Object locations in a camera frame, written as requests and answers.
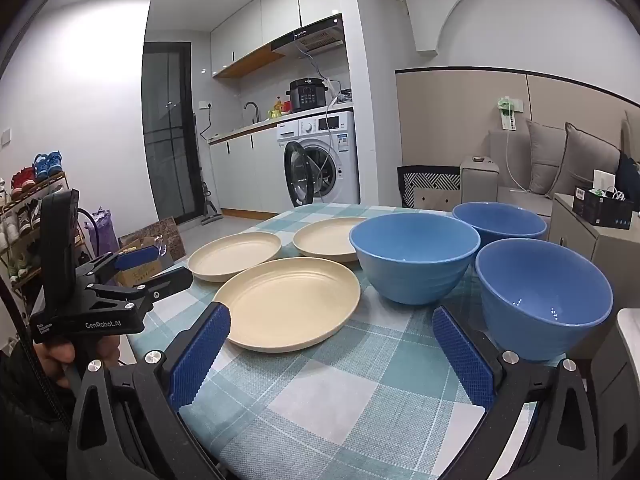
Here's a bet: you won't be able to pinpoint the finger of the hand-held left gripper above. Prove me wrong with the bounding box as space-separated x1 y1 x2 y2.
86 266 194 307
75 246 162 287

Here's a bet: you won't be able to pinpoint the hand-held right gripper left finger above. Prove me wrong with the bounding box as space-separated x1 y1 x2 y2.
66 301 233 480

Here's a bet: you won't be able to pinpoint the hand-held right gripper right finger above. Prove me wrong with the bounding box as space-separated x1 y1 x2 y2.
431 306 608 480

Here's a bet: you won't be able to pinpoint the cream plate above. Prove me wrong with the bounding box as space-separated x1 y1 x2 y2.
188 231 283 283
292 217 381 263
214 256 362 352

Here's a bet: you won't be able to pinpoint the blue bowl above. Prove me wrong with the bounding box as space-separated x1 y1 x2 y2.
452 202 548 248
348 212 482 306
475 238 614 362

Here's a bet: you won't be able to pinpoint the person's left forearm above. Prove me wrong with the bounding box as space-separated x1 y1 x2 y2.
0 340 76 480

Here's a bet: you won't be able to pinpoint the person's left hand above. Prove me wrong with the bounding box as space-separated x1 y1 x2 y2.
37 332 123 393

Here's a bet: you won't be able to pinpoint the cardboard box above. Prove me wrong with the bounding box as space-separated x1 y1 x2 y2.
116 237 176 288

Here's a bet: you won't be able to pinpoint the brown patterned boards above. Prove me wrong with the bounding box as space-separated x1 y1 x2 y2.
140 216 187 261

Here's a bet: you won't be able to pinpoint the purple bag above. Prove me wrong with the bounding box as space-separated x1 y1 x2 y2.
84 206 120 256

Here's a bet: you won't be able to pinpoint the wooden shoe rack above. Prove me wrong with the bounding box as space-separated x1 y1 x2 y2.
0 170 83 306

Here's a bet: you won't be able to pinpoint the red shoes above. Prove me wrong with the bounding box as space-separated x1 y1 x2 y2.
10 167 38 196

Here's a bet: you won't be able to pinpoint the stick vacuum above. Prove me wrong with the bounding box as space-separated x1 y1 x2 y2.
200 180 226 225

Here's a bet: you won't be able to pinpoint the blue shoes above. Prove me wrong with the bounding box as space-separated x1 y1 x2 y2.
32 150 63 181

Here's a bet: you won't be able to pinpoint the dark glass door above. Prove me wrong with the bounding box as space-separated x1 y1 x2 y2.
142 41 198 221

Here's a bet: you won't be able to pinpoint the teal checkered tablecloth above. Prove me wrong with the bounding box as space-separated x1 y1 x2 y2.
125 203 571 480

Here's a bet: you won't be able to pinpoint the white lower kitchen cabinets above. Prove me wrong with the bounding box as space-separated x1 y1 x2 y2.
209 132 288 216

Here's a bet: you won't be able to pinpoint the white kitchen cabinets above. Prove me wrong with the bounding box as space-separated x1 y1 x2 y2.
209 132 288 216
210 0 343 78

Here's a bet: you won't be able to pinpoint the white marble table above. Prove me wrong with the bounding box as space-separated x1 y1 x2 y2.
590 307 640 461

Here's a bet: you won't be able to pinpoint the grey sofa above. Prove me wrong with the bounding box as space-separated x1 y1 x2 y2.
460 127 640 221

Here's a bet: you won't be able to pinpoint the beige side cabinet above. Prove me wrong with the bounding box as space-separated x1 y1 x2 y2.
547 192 640 311

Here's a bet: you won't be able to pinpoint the black box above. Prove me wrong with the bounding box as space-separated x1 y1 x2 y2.
571 187 633 230

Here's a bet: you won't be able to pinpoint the white washing machine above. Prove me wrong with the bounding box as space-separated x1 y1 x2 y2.
276 110 361 208

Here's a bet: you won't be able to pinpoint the grey cushion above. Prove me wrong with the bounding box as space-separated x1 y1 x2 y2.
525 120 571 196
547 122 621 201

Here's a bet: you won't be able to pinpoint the black pressure cooker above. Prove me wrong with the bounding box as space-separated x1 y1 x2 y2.
286 78 329 113

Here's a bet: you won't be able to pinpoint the dark jacket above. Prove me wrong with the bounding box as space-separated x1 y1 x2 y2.
615 152 640 206

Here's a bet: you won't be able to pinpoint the white upper kitchen cabinets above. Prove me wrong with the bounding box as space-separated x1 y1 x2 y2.
210 0 343 78

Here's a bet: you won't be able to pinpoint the range hood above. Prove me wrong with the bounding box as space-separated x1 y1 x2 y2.
271 19 345 57

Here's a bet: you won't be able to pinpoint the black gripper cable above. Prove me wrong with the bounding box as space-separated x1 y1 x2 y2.
77 206 102 261

